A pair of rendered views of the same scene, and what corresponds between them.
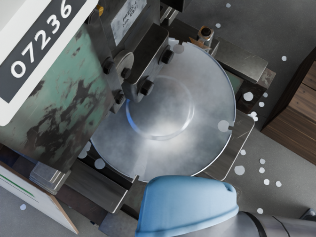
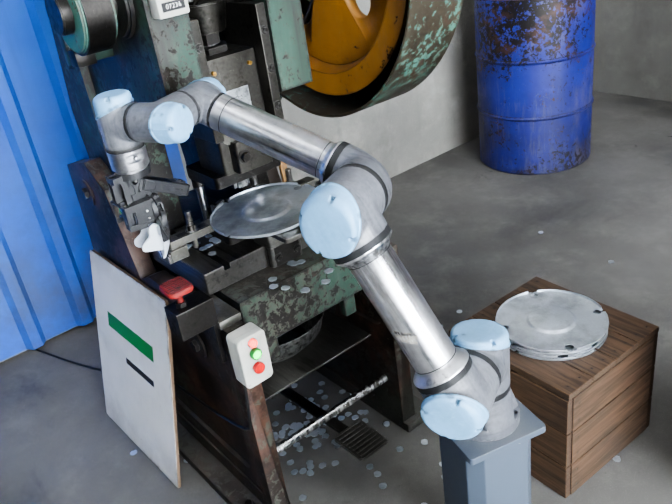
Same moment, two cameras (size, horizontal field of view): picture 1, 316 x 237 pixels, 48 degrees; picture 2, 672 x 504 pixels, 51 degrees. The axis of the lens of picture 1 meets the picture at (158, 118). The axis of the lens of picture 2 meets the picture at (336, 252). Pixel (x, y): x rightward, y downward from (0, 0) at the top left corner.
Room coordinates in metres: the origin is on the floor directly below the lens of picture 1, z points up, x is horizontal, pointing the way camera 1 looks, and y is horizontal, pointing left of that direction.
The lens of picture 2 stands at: (-1.28, -0.72, 1.51)
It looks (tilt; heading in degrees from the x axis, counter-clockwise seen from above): 28 degrees down; 20
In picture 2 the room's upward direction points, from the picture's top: 9 degrees counter-clockwise
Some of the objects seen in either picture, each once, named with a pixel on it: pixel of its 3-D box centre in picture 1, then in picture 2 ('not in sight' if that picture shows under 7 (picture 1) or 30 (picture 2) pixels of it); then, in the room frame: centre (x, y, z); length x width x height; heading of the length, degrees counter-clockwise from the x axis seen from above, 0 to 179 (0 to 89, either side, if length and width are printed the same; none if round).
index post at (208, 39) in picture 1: (203, 42); not in sight; (0.36, -0.11, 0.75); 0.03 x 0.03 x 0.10; 56
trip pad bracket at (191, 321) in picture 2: not in sight; (197, 333); (-0.10, 0.08, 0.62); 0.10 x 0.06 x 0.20; 146
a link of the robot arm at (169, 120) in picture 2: not in sight; (164, 119); (-0.13, 0.00, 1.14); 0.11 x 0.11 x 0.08; 81
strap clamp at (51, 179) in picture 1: (60, 147); (188, 230); (0.15, 0.19, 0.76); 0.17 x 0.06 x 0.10; 146
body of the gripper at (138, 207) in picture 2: not in sight; (136, 196); (-0.14, 0.11, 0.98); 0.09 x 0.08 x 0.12; 146
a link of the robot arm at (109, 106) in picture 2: not in sight; (119, 121); (-0.13, 0.10, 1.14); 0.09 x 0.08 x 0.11; 81
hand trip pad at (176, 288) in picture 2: not in sight; (179, 298); (-0.12, 0.09, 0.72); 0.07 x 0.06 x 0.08; 56
